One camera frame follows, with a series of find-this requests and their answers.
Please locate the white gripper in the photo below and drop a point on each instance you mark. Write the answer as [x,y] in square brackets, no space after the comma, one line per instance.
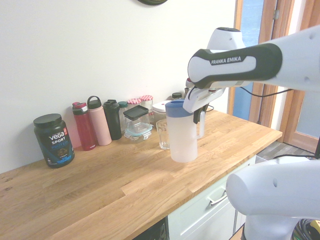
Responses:
[200,100]

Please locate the translucent pitcher blue lid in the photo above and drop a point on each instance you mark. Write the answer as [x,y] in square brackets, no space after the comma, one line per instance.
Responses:
[182,137]

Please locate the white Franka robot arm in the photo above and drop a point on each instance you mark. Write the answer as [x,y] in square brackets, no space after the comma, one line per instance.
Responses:
[262,57]

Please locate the pink water bottle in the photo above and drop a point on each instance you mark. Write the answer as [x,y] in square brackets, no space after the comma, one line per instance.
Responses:
[100,125]

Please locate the red water bottle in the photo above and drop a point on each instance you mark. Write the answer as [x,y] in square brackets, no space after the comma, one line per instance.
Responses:
[85,130]

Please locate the glass jar black lid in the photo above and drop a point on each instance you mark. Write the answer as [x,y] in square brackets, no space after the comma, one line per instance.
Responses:
[176,96]

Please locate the cereal container white lid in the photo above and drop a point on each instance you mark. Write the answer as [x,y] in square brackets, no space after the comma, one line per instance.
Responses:
[158,111]

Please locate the clear drinking glass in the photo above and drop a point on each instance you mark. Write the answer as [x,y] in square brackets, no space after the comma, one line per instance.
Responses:
[163,135]

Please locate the glass jar red gingham lid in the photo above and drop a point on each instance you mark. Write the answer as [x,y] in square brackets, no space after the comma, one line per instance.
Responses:
[147,101]
[134,102]

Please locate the square container black lid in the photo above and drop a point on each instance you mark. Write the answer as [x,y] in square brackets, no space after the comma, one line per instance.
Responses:
[136,117]

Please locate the glass container teal lid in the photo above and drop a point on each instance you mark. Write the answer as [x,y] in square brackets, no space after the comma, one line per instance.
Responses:
[138,133]

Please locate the glass jar green lid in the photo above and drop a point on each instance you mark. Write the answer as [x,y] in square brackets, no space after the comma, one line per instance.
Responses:
[122,106]

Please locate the black shaker bottle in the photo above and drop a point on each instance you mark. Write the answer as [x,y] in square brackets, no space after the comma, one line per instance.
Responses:
[112,120]

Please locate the white cabinet drawer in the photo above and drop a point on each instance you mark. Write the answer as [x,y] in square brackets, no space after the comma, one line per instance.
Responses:
[200,215]

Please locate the black dishwasher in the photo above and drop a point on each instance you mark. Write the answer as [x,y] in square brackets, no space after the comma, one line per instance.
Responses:
[156,230]

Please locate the black protein powder tub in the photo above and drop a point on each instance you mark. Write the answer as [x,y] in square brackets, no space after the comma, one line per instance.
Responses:
[55,142]

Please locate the wooden door frame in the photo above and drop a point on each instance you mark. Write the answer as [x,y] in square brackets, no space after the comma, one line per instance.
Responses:
[292,117]

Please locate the black wall clock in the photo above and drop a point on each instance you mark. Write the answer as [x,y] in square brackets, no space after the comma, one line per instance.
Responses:
[152,2]

